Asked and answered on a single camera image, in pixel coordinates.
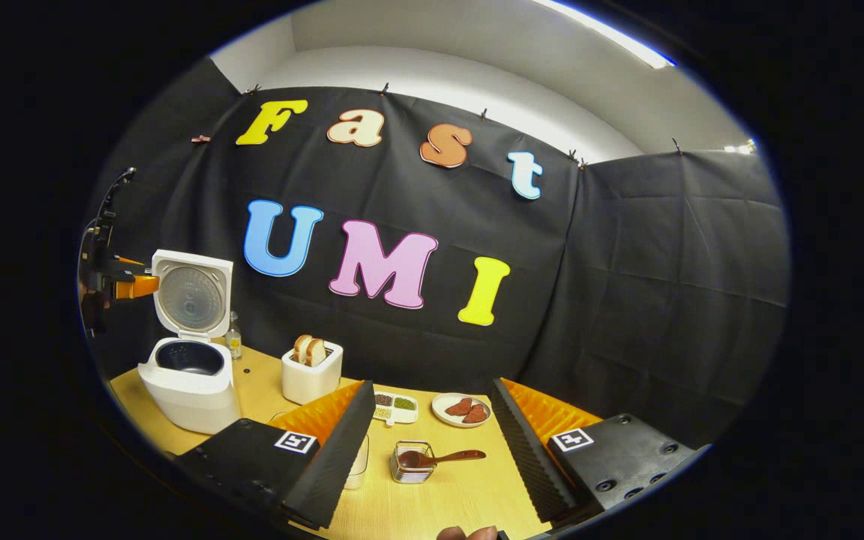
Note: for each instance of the small glass bottle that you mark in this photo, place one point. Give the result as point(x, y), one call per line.
point(234, 343)

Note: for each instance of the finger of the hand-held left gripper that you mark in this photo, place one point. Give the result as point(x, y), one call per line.
point(139, 287)
point(132, 262)

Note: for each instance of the white round plate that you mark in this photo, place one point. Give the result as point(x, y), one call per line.
point(443, 411)

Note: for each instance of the copper cloth clip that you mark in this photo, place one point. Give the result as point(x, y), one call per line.
point(200, 139)

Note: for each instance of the white toaster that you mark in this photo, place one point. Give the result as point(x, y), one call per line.
point(312, 382)

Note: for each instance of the white rice cooker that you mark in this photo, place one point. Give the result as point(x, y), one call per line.
point(192, 397)

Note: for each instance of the white divided bean dish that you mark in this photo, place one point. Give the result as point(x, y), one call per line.
point(406, 415)

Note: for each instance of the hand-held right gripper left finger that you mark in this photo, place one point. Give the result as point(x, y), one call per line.
point(338, 457)

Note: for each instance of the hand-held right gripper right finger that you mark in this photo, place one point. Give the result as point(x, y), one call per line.
point(526, 457)

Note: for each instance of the brown wooden spoon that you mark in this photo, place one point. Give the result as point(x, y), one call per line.
point(462, 455)

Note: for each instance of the red heart-shaped meat slice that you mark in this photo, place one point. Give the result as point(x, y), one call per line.
point(475, 414)
point(458, 407)

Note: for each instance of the black backdrop cloth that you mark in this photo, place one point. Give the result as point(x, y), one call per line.
point(627, 300)

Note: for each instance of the short ceiling light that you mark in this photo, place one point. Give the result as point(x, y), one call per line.
point(743, 148)

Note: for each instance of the toasted bread slice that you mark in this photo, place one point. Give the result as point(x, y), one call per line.
point(301, 349)
point(316, 352)

